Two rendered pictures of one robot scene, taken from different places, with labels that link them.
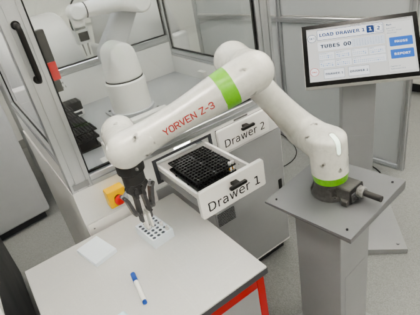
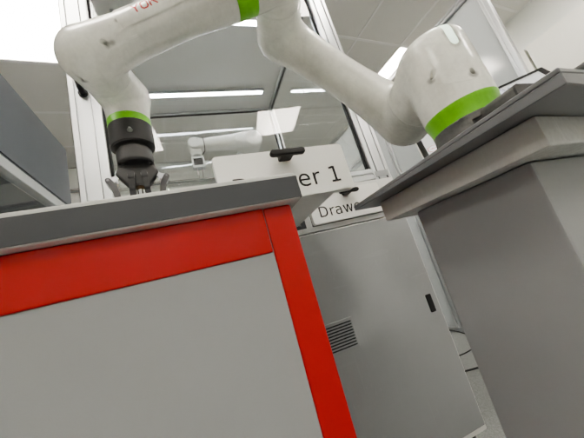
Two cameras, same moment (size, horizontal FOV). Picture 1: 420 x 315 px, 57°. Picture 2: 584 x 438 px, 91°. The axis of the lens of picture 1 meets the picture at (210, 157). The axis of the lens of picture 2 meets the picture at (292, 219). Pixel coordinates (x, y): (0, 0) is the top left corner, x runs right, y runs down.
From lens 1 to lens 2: 117 cm
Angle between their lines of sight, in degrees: 43
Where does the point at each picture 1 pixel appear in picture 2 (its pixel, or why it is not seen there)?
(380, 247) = not seen: outside the picture
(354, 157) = not seen: hidden behind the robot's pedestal
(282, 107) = (355, 69)
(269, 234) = (436, 405)
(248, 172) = (314, 155)
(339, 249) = (563, 235)
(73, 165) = (96, 189)
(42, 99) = (82, 111)
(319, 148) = (414, 49)
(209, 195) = (235, 166)
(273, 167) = (409, 270)
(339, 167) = (468, 67)
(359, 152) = not seen: hidden behind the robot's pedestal
